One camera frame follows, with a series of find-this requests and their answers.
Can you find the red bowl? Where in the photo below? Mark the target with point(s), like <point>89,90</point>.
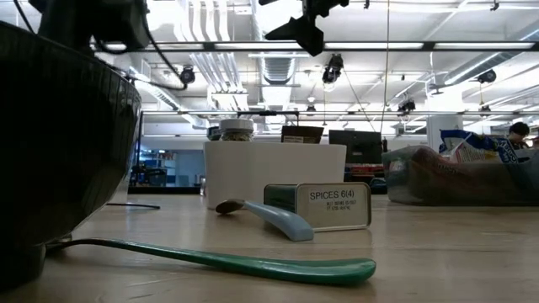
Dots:
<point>54,147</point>

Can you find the black metal frame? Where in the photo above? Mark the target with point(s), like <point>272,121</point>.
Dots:
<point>429,45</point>

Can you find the black ceiling spotlight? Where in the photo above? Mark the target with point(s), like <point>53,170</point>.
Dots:
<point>187,75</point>
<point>406,106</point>
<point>487,76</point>
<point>332,69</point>

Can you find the black spoon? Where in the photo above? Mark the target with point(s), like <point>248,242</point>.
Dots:
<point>135,205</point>

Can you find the brown packet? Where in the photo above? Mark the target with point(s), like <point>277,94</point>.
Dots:
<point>302,134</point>

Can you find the white plastic bin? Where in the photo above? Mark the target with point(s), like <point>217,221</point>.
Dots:
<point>273,172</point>

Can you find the black monitor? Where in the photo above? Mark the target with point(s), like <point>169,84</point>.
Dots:
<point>355,147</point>

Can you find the green spice tin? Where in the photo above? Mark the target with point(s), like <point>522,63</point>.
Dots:
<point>337,206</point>

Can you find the white-capped spice jar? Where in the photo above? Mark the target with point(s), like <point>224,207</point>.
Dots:
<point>236,128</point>

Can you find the blue and white snack packet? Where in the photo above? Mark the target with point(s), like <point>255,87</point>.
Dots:
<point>476,151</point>

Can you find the person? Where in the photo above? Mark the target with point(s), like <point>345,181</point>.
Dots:
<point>519,132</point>

